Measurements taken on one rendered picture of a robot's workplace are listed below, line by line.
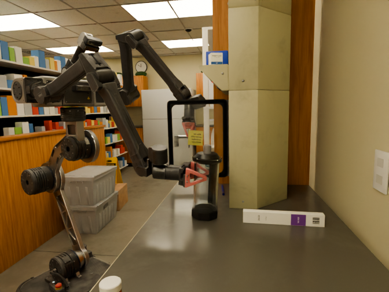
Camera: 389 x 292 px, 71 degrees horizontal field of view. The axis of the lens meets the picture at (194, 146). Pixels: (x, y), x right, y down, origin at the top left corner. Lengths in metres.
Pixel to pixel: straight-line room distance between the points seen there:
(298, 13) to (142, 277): 1.31
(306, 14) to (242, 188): 0.89
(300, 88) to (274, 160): 0.46
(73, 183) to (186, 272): 2.59
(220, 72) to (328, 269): 0.73
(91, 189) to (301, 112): 2.34
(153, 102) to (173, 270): 5.62
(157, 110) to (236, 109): 5.19
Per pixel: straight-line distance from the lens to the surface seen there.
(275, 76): 1.16
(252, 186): 1.11
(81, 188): 3.19
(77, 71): 1.19
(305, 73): 1.49
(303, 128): 1.48
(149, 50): 1.49
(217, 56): 1.18
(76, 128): 1.69
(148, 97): 6.27
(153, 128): 6.25
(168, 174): 1.00
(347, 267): 0.84
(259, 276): 0.74
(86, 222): 3.31
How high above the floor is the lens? 1.34
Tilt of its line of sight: 8 degrees down
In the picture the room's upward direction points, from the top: 1 degrees counter-clockwise
